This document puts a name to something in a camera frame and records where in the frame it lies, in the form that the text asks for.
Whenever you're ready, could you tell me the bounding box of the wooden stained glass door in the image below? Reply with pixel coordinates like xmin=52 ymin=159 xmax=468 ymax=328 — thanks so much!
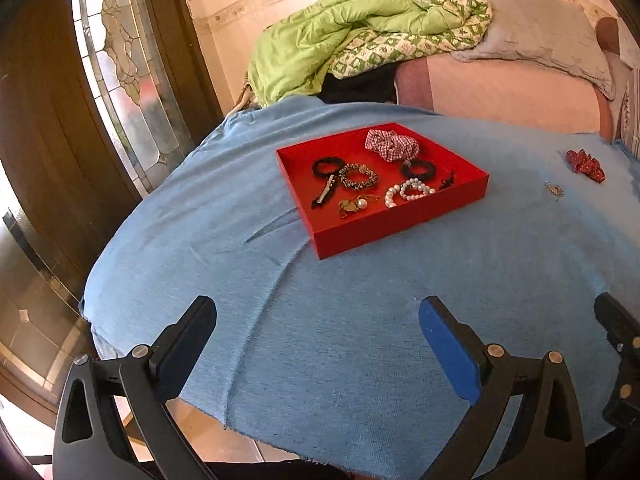
xmin=0 ymin=0 xmax=226 ymax=411

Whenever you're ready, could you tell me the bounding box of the grey pillow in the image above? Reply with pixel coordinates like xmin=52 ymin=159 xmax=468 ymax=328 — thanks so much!
xmin=450 ymin=0 xmax=616 ymax=101

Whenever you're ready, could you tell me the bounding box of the black scrunchie with bead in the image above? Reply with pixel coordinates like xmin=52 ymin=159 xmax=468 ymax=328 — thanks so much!
xmin=400 ymin=158 xmax=437 ymax=181

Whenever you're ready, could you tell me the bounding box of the leopard print scrunchie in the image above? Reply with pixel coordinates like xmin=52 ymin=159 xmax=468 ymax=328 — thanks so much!
xmin=337 ymin=162 xmax=377 ymax=192

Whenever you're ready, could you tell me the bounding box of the red tray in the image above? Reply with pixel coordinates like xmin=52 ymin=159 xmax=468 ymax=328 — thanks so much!
xmin=276 ymin=121 xmax=489 ymax=260

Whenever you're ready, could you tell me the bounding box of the red plaid scrunchie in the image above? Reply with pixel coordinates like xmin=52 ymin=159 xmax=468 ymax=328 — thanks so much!
xmin=364 ymin=128 xmax=420 ymax=162

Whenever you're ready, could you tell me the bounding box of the gold brooch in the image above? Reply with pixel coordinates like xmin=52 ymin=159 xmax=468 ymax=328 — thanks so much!
xmin=337 ymin=194 xmax=378 ymax=219

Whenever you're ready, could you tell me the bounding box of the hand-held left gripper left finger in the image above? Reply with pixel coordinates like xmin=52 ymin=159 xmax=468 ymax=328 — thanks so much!
xmin=52 ymin=296 xmax=218 ymax=480

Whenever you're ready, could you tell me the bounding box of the pink bed sheet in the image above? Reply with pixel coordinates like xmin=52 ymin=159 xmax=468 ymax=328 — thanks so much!
xmin=395 ymin=55 xmax=616 ymax=141

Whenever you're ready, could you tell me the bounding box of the beige cloth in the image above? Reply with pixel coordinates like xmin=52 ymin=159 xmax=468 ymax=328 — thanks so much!
xmin=230 ymin=74 xmax=262 ymax=112

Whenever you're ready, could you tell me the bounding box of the green patterned comforter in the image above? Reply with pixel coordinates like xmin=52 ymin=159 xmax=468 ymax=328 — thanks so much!
xmin=248 ymin=0 xmax=493 ymax=108

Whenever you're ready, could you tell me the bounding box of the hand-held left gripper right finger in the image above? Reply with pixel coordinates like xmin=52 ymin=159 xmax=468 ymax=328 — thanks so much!
xmin=418 ymin=296 xmax=587 ymax=480

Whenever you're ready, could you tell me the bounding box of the black braided hair tie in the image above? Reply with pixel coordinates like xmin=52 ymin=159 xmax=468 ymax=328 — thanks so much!
xmin=312 ymin=156 xmax=345 ymax=179

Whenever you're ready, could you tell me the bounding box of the blue cloth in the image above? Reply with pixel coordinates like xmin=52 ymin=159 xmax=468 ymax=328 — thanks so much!
xmin=80 ymin=97 xmax=640 ymax=480

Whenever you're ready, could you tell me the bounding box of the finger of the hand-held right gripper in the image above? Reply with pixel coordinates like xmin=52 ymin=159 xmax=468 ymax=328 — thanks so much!
xmin=594 ymin=292 xmax=640 ymax=431

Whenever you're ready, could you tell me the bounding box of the black cloth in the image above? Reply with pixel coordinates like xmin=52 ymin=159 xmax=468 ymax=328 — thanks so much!
xmin=317 ymin=62 xmax=401 ymax=106

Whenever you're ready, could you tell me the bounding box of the red polka dot bow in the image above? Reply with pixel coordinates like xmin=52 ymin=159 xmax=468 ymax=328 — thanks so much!
xmin=566 ymin=149 xmax=607 ymax=183

